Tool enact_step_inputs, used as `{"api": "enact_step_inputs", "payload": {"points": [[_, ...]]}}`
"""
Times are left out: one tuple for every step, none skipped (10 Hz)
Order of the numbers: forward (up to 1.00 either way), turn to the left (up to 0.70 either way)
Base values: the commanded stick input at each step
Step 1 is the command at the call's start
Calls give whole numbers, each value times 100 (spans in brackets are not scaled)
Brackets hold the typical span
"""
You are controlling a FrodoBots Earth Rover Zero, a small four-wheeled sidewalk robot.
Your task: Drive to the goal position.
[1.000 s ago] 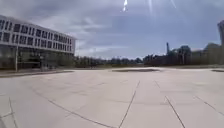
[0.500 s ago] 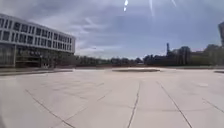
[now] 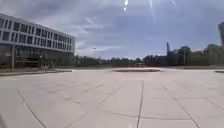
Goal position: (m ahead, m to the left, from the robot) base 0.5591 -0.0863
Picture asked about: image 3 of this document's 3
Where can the low raised planter bed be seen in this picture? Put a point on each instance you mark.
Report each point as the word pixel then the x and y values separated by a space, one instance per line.
pixel 136 70

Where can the pale concrete slab plaza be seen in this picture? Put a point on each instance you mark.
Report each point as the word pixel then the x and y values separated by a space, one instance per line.
pixel 110 100

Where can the row of trees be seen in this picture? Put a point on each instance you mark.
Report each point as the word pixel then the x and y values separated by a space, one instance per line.
pixel 150 59

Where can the distant tower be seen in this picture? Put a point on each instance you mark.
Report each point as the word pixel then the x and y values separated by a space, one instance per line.
pixel 168 50

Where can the white and glass building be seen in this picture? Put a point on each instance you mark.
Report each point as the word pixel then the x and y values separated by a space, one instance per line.
pixel 33 43

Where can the low kerb strip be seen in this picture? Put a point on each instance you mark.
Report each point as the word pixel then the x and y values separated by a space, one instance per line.
pixel 30 72

